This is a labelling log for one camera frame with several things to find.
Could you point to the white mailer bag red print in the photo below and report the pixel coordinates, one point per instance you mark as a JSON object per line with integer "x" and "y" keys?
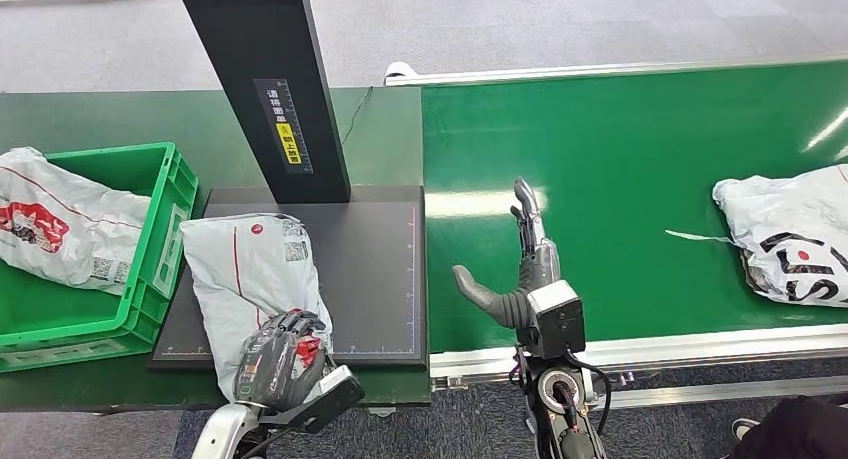
{"x": 66, "y": 231}

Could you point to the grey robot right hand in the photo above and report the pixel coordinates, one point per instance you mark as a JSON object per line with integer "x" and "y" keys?
{"x": 513, "y": 307}

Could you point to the person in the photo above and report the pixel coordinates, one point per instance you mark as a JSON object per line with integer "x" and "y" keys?
{"x": 795, "y": 433}

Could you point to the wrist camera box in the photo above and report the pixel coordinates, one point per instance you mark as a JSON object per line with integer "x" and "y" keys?
{"x": 328, "y": 396}
{"x": 556, "y": 320}

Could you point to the white mailer bag black print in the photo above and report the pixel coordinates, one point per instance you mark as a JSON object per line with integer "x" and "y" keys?
{"x": 788, "y": 244}

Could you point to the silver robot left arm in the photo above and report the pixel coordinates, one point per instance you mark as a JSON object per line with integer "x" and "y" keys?
{"x": 222, "y": 433}

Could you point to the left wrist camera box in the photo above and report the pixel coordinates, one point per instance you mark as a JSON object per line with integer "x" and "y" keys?
{"x": 328, "y": 396}

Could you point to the black inbound scanner machine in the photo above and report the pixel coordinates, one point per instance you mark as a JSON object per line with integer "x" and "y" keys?
{"x": 278, "y": 78}

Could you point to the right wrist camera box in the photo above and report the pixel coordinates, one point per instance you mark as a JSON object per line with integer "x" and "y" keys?
{"x": 556, "y": 320}

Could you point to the green conveyor belt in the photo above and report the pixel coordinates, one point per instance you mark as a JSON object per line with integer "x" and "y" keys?
{"x": 629, "y": 144}

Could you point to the green plastic crate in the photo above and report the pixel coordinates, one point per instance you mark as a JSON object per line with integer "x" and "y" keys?
{"x": 156, "y": 244}

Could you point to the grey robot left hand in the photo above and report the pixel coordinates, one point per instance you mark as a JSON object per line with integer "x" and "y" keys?
{"x": 278, "y": 363}

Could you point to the white mailer bag red stripe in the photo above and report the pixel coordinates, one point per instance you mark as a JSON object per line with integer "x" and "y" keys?
{"x": 245, "y": 277}

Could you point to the aluminium conveyor side rail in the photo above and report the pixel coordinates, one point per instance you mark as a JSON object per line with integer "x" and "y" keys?
{"x": 696, "y": 348}
{"x": 596, "y": 70}

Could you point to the aluminium conveyor support beam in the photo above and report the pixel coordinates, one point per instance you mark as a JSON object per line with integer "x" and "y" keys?
{"x": 696, "y": 393}

